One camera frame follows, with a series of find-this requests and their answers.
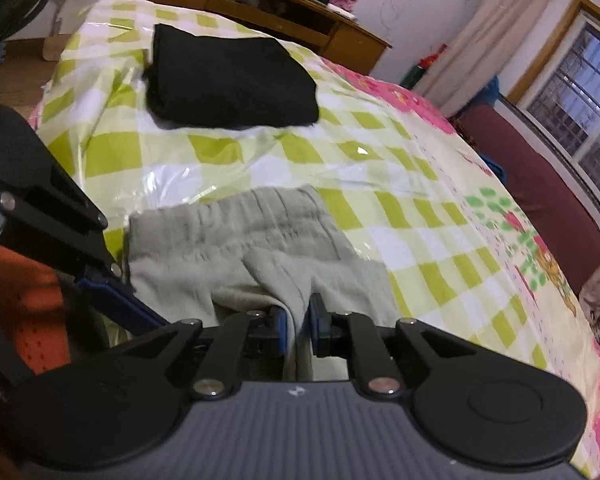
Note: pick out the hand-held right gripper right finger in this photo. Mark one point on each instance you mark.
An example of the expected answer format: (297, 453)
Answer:
(317, 327)

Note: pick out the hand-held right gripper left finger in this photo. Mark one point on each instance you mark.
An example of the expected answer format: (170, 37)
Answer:
(280, 332)

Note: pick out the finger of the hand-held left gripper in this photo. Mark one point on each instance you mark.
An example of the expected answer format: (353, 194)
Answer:
(115, 300)

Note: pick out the grey-green pants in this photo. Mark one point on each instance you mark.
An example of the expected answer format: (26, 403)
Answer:
(220, 240)

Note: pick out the green checked plastic bed cover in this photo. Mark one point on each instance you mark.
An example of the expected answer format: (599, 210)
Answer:
(330, 160)

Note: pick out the black folded garment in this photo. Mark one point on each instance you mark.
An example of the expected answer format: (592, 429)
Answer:
(230, 75)

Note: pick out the pink floral bed sheet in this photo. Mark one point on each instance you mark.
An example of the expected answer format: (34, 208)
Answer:
(545, 280)

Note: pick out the maroon sofa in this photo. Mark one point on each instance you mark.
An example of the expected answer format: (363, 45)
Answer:
(530, 185)

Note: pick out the red hanging item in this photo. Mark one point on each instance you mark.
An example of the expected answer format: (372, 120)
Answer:
(430, 62)

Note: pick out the wooden desk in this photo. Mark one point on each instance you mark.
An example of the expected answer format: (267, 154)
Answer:
(350, 40)

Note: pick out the blue cloth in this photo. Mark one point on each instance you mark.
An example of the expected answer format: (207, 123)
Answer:
(495, 91)

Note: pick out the barred window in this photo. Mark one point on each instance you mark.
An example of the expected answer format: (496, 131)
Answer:
(580, 110)

